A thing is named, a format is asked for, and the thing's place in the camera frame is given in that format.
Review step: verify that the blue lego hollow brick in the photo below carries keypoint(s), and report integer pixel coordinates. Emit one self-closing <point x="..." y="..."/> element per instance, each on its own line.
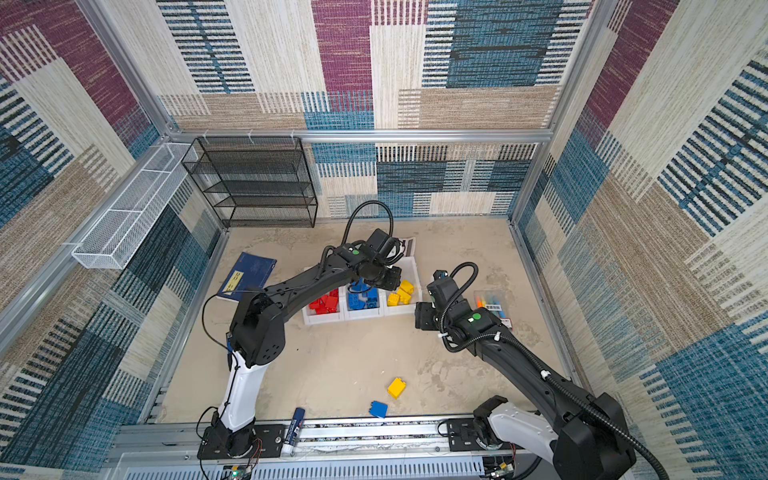
<point x="372" y="299"/>

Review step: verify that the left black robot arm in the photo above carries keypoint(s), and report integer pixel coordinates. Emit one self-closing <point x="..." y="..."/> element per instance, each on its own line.
<point x="256" y="335"/>

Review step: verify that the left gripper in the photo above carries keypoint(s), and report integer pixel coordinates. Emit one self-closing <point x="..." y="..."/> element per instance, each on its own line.
<point x="393" y="283"/>

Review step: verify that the black mesh shelf rack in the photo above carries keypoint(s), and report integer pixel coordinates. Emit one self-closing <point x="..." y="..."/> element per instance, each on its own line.
<point x="254" y="181"/>

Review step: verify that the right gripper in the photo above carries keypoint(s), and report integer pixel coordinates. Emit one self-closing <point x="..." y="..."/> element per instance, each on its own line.
<point x="423" y="312"/>

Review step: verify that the blue lego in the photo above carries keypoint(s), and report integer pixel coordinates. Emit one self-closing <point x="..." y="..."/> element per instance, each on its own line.
<point x="378" y="409"/>

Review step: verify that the yellow lego front brick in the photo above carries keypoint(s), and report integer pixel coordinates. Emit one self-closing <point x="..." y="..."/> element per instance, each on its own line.
<point x="396" y="388"/>

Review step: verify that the blue book yellow label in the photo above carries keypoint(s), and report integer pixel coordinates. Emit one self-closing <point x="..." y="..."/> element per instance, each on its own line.
<point x="249" y="274"/>

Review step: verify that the white wire mesh basket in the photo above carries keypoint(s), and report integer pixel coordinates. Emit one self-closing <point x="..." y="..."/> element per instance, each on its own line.
<point x="117" y="235"/>

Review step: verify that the blue lego eight-stud brick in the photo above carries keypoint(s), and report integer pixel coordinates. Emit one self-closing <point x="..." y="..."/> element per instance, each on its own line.
<point x="356" y="302"/>

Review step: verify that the red lego long brick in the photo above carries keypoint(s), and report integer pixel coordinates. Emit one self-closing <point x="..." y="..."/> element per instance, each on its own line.
<point x="318" y="307"/>

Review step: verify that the red lego eight-stud brick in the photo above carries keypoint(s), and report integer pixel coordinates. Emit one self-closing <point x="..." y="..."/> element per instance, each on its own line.
<point x="330" y="298"/>

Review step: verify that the middle white plastic bin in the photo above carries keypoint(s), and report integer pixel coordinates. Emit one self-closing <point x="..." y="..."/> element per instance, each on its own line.
<point x="361" y="314"/>

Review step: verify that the left white plastic bin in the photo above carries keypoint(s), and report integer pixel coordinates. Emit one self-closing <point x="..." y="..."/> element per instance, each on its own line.
<point x="310" y="318"/>

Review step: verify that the yellow lego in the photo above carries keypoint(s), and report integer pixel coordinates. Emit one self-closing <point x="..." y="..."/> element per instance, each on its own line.
<point x="407" y="287"/>

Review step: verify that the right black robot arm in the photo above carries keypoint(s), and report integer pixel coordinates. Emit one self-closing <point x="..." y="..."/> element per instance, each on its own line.
<point x="581" y="435"/>

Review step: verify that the blue glue stick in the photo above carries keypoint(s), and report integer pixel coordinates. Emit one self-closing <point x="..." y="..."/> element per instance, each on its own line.
<point x="293" y="431"/>

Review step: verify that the highlighter marker pack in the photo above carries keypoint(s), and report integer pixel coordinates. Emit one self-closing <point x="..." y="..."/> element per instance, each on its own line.
<point x="494" y="301"/>

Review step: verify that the pink calculator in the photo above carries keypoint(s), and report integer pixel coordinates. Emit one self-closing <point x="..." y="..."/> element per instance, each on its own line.
<point x="408" y="246"/>

